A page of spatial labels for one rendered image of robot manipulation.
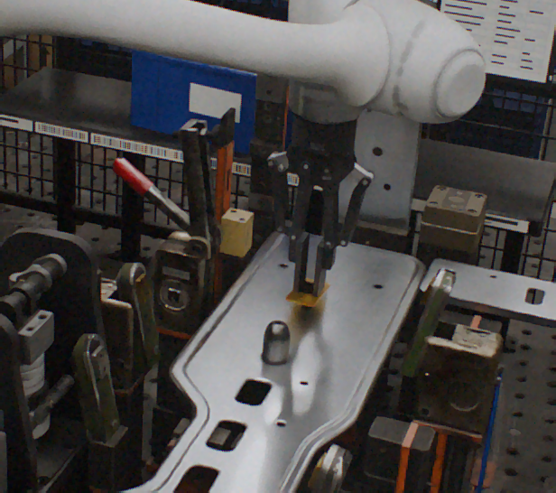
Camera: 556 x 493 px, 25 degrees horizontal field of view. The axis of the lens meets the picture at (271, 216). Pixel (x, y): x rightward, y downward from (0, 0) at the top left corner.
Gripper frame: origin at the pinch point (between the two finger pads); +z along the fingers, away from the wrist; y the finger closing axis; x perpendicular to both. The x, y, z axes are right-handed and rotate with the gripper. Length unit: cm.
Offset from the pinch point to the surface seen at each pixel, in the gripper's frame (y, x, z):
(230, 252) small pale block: -12.5, 5.7, 4.0
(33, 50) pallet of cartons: -168, 242, 77
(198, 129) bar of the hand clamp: -15.1, -1.6, -15.8
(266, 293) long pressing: -5.5, 0.3, 5.7
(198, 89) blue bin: -29.1, 35.2, -5.6
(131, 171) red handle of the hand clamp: -24.0, -1.0, -8.1
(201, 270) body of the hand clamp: -13.2, -3.0, 2.5
